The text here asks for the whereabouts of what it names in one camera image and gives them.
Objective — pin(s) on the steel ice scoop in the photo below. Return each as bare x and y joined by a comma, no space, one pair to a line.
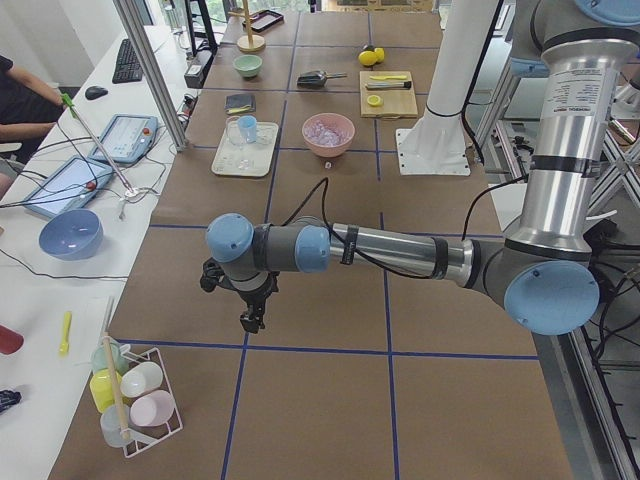
317,79

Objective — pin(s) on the bamboo cutting board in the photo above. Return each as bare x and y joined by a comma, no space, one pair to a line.
398,103

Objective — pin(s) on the red object on desk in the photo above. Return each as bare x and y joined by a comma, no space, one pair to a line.
10,341

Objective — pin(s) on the far blue teach pendant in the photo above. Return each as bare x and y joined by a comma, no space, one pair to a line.
127,138

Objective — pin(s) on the wooden stick in rack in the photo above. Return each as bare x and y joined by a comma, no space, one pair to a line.
116,388

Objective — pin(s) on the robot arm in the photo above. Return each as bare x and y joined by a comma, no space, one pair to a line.
539,274

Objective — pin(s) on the black keyboard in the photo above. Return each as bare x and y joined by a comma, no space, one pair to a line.
127,66

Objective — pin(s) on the folded dark umbrella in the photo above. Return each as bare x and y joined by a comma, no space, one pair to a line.
9,399

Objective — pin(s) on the blue teach pendant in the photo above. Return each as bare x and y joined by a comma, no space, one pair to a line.
127,138
69,187

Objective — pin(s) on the pink cup in rack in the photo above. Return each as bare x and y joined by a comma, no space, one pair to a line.
152,409

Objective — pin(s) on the light green bowl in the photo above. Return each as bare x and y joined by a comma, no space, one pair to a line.
248,65

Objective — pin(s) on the grey cup in rack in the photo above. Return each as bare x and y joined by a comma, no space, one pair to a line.
111,428

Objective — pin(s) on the blue bowl on desk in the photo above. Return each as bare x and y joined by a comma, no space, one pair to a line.
72,235

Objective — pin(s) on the black computer mouse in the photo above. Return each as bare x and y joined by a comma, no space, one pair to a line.
95,92

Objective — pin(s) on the aluminium frame post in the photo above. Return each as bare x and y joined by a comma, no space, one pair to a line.
136,33

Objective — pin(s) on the lemon slice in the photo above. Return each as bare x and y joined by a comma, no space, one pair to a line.
375,101

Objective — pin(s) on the steel muddler black cap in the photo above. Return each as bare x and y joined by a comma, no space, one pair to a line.
388,85

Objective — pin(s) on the cream bear tray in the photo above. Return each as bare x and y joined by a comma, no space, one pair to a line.
247,161

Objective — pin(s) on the pink bowl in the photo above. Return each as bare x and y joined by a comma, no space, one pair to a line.
332,118

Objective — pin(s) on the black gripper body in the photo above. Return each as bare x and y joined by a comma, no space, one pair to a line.
252,298

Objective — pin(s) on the yellow spoon on desk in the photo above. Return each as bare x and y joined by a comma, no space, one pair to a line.
63,348

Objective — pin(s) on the near blue teach pendant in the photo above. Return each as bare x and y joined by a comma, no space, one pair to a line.
69,187

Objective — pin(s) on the yellow plastic knife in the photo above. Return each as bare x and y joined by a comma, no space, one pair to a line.
388,77

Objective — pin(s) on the clear ice cubes pile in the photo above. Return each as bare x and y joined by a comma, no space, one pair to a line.
324,134

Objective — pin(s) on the dark framed tray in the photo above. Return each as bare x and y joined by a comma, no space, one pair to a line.
265,19

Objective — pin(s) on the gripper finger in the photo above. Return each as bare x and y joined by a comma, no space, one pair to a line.
258,315
248,320

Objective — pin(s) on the white wire cup rack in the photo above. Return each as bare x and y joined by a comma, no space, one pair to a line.
145,438

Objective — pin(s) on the wooden cup tree stand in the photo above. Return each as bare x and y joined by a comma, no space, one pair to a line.
250,42

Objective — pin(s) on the white cup in rack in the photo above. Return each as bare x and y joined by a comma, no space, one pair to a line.
141,379

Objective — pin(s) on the yellow cup in rack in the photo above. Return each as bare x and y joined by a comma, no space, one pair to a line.
101,390

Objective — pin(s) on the yellow lemon round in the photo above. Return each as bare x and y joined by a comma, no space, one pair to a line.
368,58

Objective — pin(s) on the yellow lemon oblong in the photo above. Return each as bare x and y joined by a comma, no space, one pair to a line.
379,54

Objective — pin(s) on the metal rod with green tip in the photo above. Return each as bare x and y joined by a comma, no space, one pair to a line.
131,192

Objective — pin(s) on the blue plastic cup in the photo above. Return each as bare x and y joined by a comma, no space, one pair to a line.
248,125

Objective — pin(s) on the black box on desk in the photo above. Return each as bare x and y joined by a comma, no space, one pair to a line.
198,69

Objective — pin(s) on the green cup in rack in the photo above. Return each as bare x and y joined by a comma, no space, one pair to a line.
99,358

